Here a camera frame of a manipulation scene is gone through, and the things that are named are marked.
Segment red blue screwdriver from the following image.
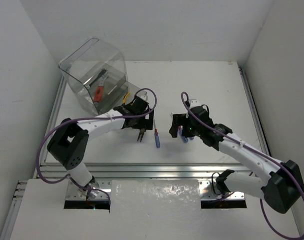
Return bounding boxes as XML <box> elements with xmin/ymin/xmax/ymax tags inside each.
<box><xmin>181</xmin><ymin>130</ymin><xmax>189</xmax><ymax>143</ymax></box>
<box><xmin>169</xmin><ymin>113</ymin><xmax>182</xmax><ymax>138</ymax></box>
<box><xmin>153</xmin><ymin>121</ymin><xmax>160</xmax><ymax>149</ymax></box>

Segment clear plastic pull-out drawer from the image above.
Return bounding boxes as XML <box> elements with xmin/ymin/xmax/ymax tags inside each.
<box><xmin>100</xmin><ymin>82</ymin><xmax>140</xmax><ymax>113</ymax></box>

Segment red handled adjustable wrench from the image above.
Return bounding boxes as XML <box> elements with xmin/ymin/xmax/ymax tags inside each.
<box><xmin>93</xmin><ymin>76</ymin><xmax>108</xmax><ymax>103</ymax></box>

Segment black handled adjustable wrench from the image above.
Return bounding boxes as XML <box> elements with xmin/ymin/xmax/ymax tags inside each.
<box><xmin>86</xmin><ymin>69</ymin><xmax>108</xmax><ymax>89</ymax></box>

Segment yellow black long-nose pliers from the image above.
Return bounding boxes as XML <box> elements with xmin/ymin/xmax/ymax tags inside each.
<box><xmin>122</xmin><ymin>92</ymin><xmax>131</xmax><ymax>105</ymax></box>

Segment yellow black needle-nose pliers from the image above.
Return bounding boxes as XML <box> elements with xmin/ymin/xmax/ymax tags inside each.
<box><xmin>137</xmin><ymin>128</ymin><xmax>146</xmax><ymax>142</ymax></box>

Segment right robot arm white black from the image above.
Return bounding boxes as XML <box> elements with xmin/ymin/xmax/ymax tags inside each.
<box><xmin>169</xmin><ymin>104</ymin><xmax>304</xmax><ymax>214</ymax></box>

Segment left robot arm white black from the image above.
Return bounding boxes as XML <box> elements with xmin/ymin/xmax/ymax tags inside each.
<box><xmin>47</xmin><ymin>96</ymin><xmax>155</xmax><ymax>189</ymax></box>

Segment clear stacked plastic container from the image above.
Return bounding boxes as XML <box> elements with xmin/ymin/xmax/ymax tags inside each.
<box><xmin>57</xmin><ymin>37</ymin><xmax>130</xmax><ymax>116</ymax></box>

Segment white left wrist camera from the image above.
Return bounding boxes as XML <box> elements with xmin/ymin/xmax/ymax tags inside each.
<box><xmin>137</xmin><ymin>91</ymin><xmax>148</xmax><ymax>102</ymax></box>

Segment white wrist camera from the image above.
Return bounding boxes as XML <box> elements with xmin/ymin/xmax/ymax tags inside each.
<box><xmin>189</xmin><ymin>99</ymin><xmax>201</xmax><ymax>109</ymax></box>
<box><xmin>137</xmin><ymin>91</ymin><xmax>148</xmax><ymax>102</ymax></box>

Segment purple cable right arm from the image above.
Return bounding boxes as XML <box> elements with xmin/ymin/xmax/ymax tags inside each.
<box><xmin>180</xmin><ymin>91</ymin><xmax>304</xmax><ymax>239</ymax></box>

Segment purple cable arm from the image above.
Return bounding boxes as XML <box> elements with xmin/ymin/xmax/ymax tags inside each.
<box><xmin>180</xmin><ymin>91</ymin><xmax>304</xmax><ymax>239</ymax></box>
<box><xmin>35</xmin><ymin>87</ymin><xmax>158</xmax><ymax>203</ymax></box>

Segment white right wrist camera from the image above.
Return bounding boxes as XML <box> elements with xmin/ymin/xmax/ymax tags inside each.
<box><xmin>189</xmin><ymin>99</ymin><xmax>201</xmax><ymax>109</ymax></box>

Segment aluminium frame rail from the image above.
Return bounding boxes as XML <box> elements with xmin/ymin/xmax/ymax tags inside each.
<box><xmin>1</xmin><ymin>61</ymin><xmax>277</xmax><ymax>240</ymax></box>

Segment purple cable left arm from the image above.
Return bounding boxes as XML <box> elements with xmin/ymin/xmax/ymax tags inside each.
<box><xmin>35</xmin><ymin>87</ymin><xmax>158</xmax><ymax>203</ymax></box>

